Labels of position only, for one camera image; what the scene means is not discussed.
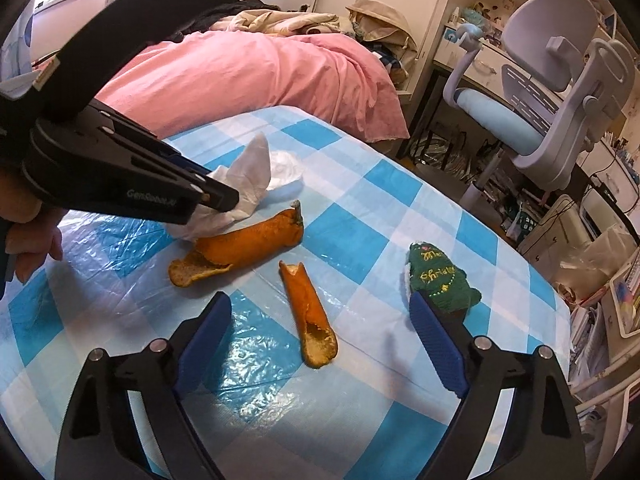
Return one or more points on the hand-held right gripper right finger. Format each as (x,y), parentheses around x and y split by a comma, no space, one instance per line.
(440,345)

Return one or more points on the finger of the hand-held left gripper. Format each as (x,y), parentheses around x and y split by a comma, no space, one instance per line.
(150,142)
(220,199)

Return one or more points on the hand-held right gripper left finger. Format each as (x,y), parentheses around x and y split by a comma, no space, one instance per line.
(205,340)

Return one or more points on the white tissue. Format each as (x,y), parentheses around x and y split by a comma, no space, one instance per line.
(250,170)
(286,170)

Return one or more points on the person's left hand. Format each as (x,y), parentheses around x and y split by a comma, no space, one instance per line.
(35,222)

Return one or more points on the wide orange peel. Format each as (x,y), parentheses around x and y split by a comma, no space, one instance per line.
(250,240)

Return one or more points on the green crumpled wrapper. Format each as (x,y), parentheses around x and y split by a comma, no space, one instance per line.
(437,280)

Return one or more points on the pink blanket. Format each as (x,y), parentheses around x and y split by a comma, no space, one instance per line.
(260,75)

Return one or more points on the blue checkered tablecloth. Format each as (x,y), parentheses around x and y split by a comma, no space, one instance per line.
(350,200)

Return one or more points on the white drawer cabinet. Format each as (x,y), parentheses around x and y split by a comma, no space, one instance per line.
(547,227)

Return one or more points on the whale printed curtain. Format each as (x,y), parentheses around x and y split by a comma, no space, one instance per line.
(20,25)

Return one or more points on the white bookshelf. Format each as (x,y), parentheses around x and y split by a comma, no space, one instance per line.
(605,360)

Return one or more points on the clear plastic bag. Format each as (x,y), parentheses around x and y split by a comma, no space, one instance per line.
(595,265)

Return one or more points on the beige clothing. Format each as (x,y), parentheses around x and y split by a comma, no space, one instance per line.
(280,22)

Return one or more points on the tan cloth bag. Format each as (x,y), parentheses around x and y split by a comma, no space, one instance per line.
(385,22)

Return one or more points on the grey desk chair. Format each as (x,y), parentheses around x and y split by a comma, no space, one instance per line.
(545,60)

